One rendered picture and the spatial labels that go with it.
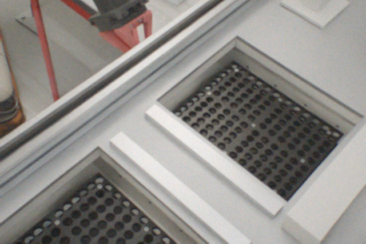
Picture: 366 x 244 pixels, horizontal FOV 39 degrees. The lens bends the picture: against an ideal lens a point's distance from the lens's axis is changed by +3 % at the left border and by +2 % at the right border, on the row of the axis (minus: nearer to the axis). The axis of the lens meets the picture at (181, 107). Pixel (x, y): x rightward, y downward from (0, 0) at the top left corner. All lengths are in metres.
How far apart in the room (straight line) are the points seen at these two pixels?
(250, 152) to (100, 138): 0.24
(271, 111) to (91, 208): 0.33
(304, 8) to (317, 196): 0.39
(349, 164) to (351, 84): 0.18
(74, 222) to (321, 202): 0.32
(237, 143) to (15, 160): 0.33
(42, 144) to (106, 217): 0.13
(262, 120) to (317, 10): 0.23
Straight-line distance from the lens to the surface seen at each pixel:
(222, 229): 0.65
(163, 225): 0.77
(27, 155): 0.67
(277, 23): 0.91
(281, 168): 0.77
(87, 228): 0.70
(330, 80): 0.84
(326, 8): 0.95
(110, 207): 0.72
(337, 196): 0.68
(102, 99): 0.70
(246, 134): 0.79
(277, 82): 0.89
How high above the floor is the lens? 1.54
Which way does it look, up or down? 52 degrees down
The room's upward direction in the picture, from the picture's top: 6 degrees clockwise
